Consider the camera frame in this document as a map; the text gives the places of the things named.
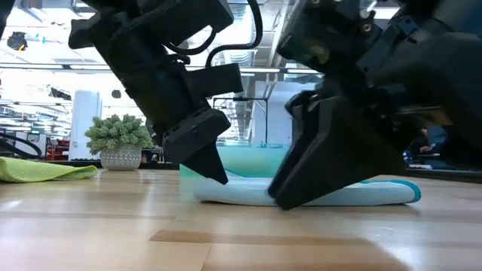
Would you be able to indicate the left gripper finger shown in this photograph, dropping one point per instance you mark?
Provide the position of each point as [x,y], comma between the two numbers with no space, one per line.
[199,139]

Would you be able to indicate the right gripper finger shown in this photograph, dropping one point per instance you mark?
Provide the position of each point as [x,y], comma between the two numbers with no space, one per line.
[293,143]
[339,158]

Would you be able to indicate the teal translucent plastic tray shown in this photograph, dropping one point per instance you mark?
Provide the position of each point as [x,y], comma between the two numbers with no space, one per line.
[248,160]

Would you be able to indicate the light blue microfiber towel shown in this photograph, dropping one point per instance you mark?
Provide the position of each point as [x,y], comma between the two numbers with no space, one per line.
[376,193]

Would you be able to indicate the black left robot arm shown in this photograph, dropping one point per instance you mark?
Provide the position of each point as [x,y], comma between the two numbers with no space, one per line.
[188,15]

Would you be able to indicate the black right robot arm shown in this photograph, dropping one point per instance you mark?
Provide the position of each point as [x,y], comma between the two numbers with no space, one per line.
[433,56]

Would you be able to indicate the lime green microfiber towel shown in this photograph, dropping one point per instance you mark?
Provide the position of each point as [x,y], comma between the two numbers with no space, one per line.
[37,171]

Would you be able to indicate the white round column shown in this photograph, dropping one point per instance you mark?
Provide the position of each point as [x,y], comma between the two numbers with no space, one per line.
[86,124]

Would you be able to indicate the artificial green potted plant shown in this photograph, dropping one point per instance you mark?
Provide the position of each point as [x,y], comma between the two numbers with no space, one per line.
[120,160]

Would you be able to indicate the person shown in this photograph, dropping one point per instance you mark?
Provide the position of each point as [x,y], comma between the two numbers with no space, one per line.
[435,137]

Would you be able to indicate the red storage rack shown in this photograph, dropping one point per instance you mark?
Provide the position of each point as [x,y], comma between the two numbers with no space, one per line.
[60,150]

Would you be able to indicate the black round ceiling fixture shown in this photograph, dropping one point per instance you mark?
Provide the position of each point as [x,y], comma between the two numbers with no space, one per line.
[17,41]

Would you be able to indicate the black gantry frame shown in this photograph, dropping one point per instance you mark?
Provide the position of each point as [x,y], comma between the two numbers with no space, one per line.
[241,99]

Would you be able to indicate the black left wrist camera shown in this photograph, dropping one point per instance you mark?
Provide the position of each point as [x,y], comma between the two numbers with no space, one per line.
[216,80]

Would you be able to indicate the black aluminium table frame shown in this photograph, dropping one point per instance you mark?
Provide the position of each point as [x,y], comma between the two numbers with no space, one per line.
[444,175]

